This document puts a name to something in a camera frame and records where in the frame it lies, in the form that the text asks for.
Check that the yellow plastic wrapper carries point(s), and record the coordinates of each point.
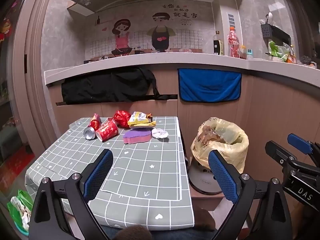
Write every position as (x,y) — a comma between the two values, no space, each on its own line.
(142,125)

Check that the small white blue jar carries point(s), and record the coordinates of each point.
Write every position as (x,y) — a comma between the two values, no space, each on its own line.
(250,55)

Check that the purple sponge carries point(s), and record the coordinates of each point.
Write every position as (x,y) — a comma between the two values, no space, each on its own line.
(137,136)

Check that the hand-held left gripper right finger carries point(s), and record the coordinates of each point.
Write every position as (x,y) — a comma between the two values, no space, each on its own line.
(223,177)

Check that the beige door frame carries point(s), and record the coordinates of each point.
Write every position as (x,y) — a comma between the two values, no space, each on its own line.
(32,67)

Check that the red soda can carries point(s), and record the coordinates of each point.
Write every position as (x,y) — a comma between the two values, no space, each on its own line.
(89,133)

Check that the black utensil holder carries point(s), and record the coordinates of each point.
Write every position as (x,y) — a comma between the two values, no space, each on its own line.
(266,31)

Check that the green vegetable bag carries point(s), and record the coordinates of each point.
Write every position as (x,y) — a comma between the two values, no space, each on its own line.
(277,51)

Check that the grey checked tablecloth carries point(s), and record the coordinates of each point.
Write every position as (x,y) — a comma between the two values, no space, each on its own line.
(140,170)

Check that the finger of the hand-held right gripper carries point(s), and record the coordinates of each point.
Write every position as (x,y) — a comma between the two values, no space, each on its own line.
(277,151)
(298,142)

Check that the black bag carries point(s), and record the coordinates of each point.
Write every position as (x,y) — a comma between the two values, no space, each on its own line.
(105,85)

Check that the red plastic bottle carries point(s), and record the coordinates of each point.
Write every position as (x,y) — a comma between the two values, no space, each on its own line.
(233,42)

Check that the white vented column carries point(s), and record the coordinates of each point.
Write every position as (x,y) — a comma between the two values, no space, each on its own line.
(225,17)

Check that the cartoon wall sticker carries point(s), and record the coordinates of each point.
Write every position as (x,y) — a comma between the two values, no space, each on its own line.
(140,32)

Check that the green plastic bag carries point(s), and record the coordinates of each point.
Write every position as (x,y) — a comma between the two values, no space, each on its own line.
(17,210)

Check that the yellow trash bag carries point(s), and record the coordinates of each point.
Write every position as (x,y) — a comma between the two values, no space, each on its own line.
(232,135)

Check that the small brown jar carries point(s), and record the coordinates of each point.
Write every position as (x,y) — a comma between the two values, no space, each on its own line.
(242,53)

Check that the red paper cup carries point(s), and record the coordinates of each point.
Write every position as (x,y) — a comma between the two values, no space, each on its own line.
(107,130)

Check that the blue towel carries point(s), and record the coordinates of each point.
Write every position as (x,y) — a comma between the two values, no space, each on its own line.
(207,85)

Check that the dark sauce bottle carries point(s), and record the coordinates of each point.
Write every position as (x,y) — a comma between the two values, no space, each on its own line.
(218,45)

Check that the grey round bin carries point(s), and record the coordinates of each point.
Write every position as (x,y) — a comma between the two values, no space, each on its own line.
(200,180)

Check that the red plastic bag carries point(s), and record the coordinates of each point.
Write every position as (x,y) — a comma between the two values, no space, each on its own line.
(121,117)

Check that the yellow printed snack packet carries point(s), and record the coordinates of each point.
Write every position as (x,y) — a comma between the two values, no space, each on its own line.
(138,116)

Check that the small red foil wrapper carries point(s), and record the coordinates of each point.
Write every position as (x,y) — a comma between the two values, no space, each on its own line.
(95,121)

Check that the orange packet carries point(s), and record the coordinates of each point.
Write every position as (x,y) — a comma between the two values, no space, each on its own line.
(290,56)

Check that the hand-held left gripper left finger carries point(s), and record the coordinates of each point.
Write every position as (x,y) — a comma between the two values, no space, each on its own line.
(100,172)

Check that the white blue plastic bag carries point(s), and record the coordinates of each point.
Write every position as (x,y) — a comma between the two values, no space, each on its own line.
(160,133)

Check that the grey stone countertop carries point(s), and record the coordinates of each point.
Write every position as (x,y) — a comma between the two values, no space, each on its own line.
(150,60)

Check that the red floor mat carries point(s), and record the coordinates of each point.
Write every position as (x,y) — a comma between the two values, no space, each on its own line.
(17,162)

